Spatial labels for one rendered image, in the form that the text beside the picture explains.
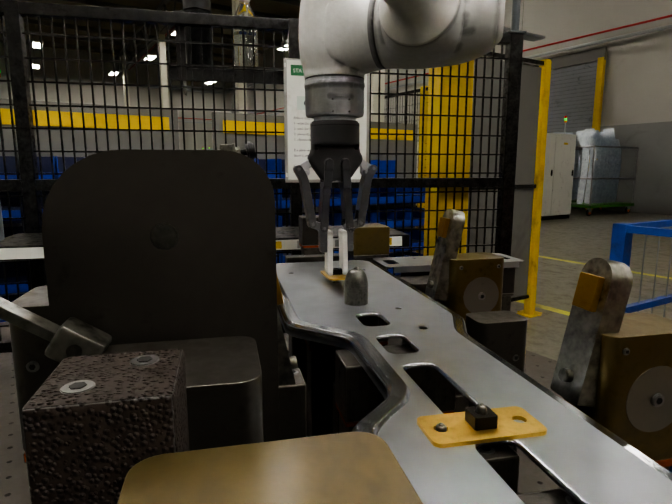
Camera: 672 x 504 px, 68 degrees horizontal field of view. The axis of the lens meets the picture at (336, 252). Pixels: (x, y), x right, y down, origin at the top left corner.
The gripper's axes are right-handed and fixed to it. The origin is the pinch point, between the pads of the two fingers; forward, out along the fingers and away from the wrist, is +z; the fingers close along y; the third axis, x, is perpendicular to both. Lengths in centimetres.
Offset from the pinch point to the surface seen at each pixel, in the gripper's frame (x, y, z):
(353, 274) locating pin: -13.6, -0.7, 0.8
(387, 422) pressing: -44.5, -6.2, 4.8
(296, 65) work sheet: 54, 2, -39
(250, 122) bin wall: 227, 0, -40
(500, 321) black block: -21.6, 16.3, 6.1
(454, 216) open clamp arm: -7.2, 16.7, -5.8
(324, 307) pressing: -14.0, -4.7, 4.9
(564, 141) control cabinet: 971, 766, -69
